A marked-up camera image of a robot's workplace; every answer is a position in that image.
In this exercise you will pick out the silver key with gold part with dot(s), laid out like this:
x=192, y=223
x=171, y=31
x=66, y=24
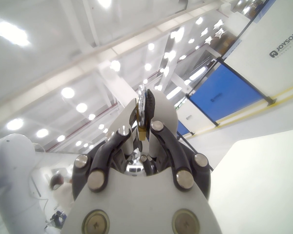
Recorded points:
x=142, y=108

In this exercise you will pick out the blue partition panel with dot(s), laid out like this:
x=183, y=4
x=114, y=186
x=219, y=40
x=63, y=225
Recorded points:
x=224, y=93

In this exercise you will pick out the small white partition panel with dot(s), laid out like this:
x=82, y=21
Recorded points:
x=195, y=115

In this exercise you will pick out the robot body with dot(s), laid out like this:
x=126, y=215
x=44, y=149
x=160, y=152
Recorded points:
x=12, y=171

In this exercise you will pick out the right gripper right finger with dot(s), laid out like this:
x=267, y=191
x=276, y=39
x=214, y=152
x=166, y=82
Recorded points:
x=166, y=118

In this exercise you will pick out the person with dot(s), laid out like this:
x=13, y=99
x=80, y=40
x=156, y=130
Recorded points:
x=62, y=193

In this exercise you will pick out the large white partition panel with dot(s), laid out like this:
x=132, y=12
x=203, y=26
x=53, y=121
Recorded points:
x=271, y=37

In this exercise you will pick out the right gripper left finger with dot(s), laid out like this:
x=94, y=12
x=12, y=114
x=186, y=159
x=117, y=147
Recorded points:
x=117, y=127

